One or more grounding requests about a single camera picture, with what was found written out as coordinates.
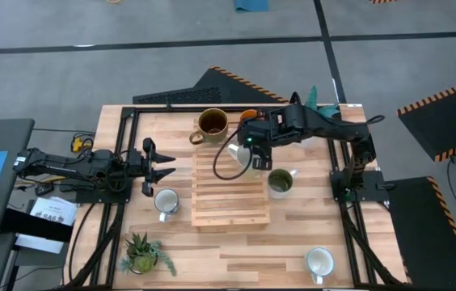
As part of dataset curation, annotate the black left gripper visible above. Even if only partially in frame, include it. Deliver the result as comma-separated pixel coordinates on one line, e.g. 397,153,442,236
126,137,177,198

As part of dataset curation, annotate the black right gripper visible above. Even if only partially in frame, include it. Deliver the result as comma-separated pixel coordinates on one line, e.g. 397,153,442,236
251,110,293,171

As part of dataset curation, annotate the pale green mug white handle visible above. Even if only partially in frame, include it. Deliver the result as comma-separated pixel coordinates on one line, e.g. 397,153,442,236
226,141,268,180

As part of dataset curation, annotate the grey-green leaf pattern mug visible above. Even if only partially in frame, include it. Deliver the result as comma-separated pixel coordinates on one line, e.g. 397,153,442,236
266,168,300,200

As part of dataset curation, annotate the blue floral white mug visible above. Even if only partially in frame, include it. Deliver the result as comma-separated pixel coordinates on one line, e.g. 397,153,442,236
153,188,181,223

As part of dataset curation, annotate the orange cup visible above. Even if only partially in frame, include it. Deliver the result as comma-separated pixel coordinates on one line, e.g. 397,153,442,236
239,108,261,124

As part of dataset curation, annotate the wooden slatted rack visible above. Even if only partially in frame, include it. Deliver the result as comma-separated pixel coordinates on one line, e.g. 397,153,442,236
190,144,272,228

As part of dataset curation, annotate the olive green glazed mug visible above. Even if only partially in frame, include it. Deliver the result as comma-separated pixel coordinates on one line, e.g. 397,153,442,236
188,108,230,146

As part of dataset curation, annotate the small succulent plant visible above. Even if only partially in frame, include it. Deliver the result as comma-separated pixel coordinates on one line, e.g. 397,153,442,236
118,231,178,278

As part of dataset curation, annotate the printed paper sheet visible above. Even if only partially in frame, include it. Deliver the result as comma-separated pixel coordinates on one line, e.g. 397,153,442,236
28,196,79,227

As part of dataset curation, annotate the plain white mug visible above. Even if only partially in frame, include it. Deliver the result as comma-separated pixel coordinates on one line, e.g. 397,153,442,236
305,247,336,286

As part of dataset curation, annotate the blank white paper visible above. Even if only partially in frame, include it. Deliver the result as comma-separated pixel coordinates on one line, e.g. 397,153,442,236
13,233,66,255

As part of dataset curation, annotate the blue floor mat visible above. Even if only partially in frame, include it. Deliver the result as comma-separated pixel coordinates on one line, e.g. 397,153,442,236
234,0,270,13

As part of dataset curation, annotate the grey desk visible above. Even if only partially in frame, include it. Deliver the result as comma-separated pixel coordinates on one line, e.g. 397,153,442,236
0,118,36,240

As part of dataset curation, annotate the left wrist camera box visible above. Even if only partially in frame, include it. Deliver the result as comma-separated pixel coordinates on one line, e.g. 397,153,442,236
126,149,144,177

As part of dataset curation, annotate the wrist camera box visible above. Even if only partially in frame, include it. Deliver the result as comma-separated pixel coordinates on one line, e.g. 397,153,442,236
236,117,262,146
126,149,144,177

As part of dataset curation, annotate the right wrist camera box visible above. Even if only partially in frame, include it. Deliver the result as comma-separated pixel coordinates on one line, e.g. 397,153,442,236
236,117,262,146

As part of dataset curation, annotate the black camera cable loop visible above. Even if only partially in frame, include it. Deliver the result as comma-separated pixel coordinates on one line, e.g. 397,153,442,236
212,125,255,181

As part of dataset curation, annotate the black metal table frame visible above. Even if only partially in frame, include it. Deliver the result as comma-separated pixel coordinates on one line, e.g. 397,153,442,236
62,103,409,291

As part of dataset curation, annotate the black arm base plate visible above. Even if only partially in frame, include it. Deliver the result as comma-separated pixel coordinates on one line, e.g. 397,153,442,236
74,177,133,205
329,169,391,203

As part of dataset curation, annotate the yellow cable connector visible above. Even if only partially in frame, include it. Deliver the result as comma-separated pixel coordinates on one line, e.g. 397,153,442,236
70,135,95,154

